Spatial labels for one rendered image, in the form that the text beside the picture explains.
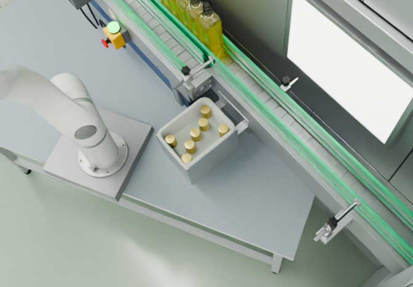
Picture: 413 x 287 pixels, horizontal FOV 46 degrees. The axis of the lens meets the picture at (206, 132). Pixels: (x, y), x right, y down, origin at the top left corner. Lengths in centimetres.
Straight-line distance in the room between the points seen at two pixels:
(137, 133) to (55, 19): 74
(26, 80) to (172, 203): 74
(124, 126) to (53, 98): 54
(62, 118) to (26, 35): 94
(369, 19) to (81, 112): 84
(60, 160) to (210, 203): 60
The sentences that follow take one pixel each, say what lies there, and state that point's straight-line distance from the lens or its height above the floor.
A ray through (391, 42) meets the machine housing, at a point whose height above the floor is 155.
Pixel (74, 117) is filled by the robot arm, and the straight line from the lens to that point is 150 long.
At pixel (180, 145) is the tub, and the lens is 170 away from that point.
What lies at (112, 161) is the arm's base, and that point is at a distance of 186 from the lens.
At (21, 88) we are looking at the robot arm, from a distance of 138.
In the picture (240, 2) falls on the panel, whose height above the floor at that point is 123.
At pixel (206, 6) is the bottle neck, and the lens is 154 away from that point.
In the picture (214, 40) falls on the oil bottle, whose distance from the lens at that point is 162.
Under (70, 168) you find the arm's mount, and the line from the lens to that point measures 192.
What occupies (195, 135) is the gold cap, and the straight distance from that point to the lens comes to 166.
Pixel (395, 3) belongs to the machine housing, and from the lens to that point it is 113.
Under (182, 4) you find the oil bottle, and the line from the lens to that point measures 161.
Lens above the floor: 249
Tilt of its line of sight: 65 degrees down
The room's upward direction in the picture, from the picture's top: 13 degrees counter-clockwise
